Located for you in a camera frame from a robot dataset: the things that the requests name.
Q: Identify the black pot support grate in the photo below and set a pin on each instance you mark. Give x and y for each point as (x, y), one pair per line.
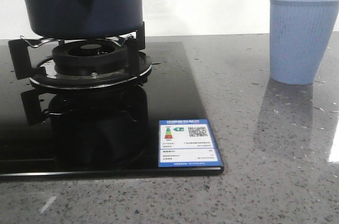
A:
(21, 58)

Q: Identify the black gas burner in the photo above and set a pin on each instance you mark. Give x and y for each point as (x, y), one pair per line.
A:
(91, 64)

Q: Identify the light blue ribbed cup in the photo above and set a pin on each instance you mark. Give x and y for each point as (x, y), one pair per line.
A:
(299, 34)

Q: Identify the blue energy label sticker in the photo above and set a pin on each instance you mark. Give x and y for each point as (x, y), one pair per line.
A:
(187, 143)

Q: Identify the black glass gas stove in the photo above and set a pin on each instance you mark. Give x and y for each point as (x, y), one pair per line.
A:
(102, 133)

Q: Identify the dark blue cooking pot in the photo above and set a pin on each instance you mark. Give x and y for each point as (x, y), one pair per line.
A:
(83, 19)

